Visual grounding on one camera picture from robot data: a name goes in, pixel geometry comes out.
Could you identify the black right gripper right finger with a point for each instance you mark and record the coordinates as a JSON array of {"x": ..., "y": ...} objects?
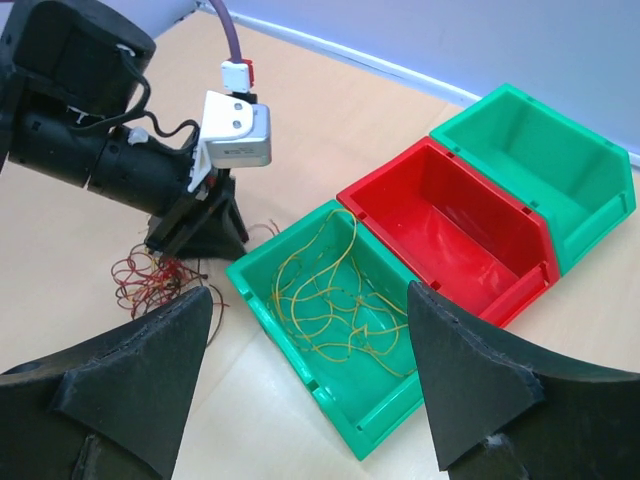
[{"x": 501, "y": 407}]

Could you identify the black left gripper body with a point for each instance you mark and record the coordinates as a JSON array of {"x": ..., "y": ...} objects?
[{"x": 208, "y": 228}]

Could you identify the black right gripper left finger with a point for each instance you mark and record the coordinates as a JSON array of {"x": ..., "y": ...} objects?
[{"x": 112, "y": 407}]

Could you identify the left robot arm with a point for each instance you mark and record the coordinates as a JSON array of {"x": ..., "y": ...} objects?
[{"x": 72, "y": 80}]

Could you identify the near green plastic bin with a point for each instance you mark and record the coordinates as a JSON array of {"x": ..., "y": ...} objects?
[{"x": 333, "y": 299}]

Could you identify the green plastic bin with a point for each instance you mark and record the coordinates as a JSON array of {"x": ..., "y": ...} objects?
[
  {"x": 333, "y": 299},
  {"x": 578, "y": 181}
]

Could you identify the red plastic bin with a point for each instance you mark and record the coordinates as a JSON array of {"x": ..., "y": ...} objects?
[{"x": 461, "y": 234}]

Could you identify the far green plastic bin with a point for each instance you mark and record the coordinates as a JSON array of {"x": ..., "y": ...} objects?
[{"x": 578, "y": 181}]

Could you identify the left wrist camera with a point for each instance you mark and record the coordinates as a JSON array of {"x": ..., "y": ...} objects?
[{"x": 233, "y": 134}]

